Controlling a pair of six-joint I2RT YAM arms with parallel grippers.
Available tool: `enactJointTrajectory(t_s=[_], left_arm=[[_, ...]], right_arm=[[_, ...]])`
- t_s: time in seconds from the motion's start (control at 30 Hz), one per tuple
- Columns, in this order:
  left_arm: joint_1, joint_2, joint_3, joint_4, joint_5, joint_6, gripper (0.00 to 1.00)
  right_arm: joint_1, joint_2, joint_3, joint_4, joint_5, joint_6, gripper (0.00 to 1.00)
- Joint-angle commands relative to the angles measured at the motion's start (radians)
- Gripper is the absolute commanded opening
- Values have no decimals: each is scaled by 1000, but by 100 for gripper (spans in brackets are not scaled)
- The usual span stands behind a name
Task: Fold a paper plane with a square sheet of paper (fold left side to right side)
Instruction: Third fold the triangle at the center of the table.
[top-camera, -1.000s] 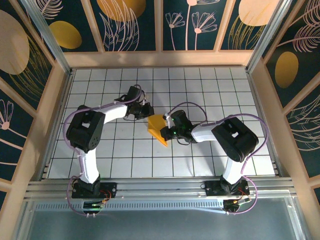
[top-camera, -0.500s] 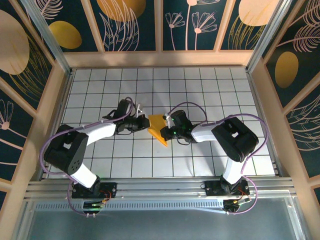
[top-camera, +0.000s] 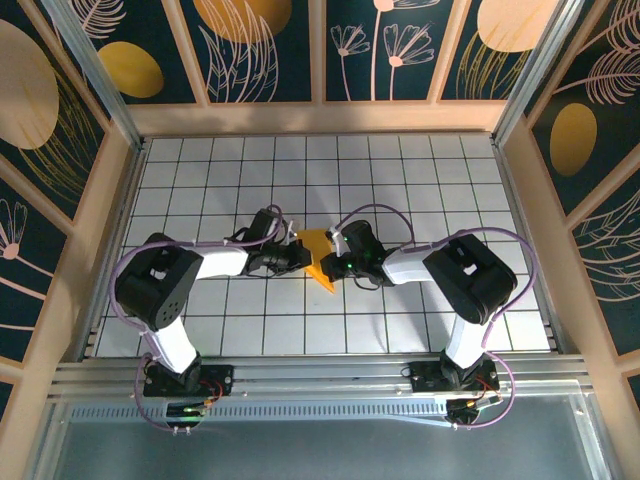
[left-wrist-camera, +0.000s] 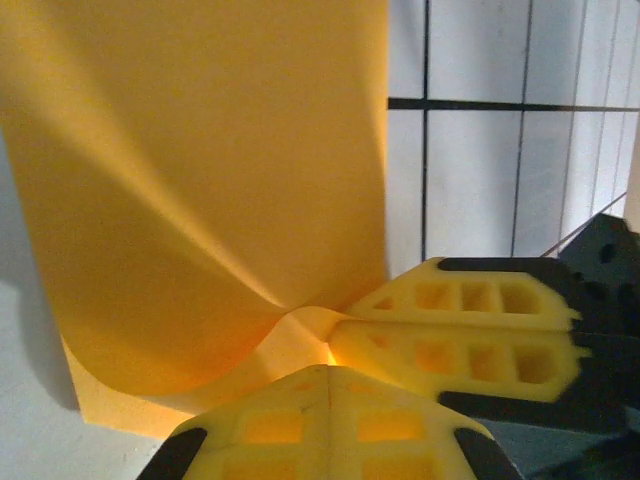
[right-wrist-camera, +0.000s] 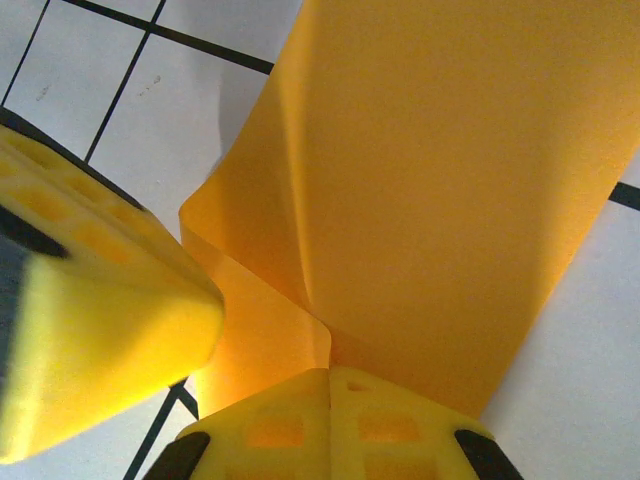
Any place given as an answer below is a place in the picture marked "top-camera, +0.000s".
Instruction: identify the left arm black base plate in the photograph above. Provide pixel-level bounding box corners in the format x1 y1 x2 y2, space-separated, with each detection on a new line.
143 364 235 399

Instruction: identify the aluminium mounting rail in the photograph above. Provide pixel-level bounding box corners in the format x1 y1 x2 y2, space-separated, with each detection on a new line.
49 354 591 399

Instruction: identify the slotted metal cable duct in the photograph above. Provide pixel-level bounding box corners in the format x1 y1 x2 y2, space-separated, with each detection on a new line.
69 403 451 422

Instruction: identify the aluminium side rail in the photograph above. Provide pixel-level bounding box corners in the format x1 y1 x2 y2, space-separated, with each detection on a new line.
492 139 571 357
77 139 149 361

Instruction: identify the grey metal sheet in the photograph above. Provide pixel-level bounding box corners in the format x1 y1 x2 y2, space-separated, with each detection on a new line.
29 399 614 480

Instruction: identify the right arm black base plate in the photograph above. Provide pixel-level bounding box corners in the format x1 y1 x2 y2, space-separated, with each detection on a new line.
408 360 501 394

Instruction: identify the aluminium corner post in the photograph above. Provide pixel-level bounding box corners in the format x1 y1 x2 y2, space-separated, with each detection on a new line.
39 0 147 151
491 0 590 146

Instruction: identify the white grid mat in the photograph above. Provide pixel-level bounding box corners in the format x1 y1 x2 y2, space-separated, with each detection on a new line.
94 134 559 357

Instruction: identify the yellow paper sheet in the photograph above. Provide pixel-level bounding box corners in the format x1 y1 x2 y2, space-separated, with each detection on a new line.
294 227 339 296

